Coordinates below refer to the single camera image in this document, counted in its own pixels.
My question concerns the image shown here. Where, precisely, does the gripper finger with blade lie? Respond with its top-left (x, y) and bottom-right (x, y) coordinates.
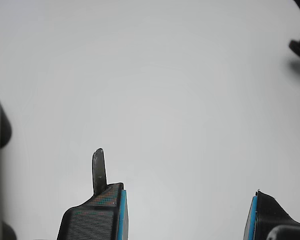
top-left (56, 148), bottom-right (130, 240)

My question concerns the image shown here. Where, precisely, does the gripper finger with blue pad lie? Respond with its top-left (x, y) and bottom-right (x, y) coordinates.
top-left (242, 189), bottom-right (300, 240)

